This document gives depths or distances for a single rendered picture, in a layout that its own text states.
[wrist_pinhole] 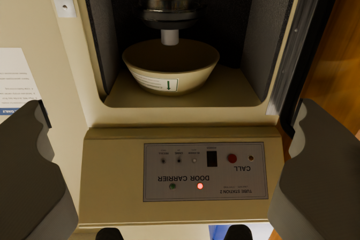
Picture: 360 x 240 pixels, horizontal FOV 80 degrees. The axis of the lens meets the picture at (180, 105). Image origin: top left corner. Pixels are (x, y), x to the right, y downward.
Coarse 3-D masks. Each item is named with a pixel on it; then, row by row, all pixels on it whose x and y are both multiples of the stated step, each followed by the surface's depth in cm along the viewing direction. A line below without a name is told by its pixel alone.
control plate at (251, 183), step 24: (144, 144) 34; (168, 144) 34; (192, 144) 34; (216, 144) 34; (240, 144) 35; (144, 168) 33; (168, 168) 34; (192, 168) 34; (216, 168) 34; (240, 168) 34; (264, 168) 34; (144, 192) 33; (168, 192) 33; (192, 192) 33; (216, 192) 33; (240, 192) 33; (264, 192) 33
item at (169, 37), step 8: (152, 24) 29; (160, 24) 29; (168, 24) 29; (176, 24) 29; (184, 24) 29; (192, 24) 31; (168, 32) 32; (176, 32) 33; (168, 40) 33; (176, 40) 33
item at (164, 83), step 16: (128, 48) 41; (144, 48) 45; (160, 48) 47; (176, 48) 47; (192, 48) 46; (208, 48) 43; (128, 64) 35; (144, 64) 45; (160, 64) 47; (176, 64) 47; (192, 64) 46; (208, 64) 42; (144, 80) 35; (160, 80) 34; (176, 80) 34; (192, 80) 35
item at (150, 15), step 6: (138, 12) 29; (144, 12) 28; (150, 12) 27; (192, 12) 28; (198, 12) 28; (204, 12) 30; (150, 18) 28; (156, 18) 28; (162, 18) 27; (168, 18) 27; (174, 18) 27; (180, 18) 28; (186, 18) 28; (192, 18) 28
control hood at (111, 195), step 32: (160, 128) 36; (192, 128) 36; (224, 128) 36; (256, 128) 37; (96, 160) 34; (128, 160) 34; (96, 192) 33; (128, 192) 33; (96, 224) 32; (128, 224) 32; (160, 224) 32; (192, 224) 32
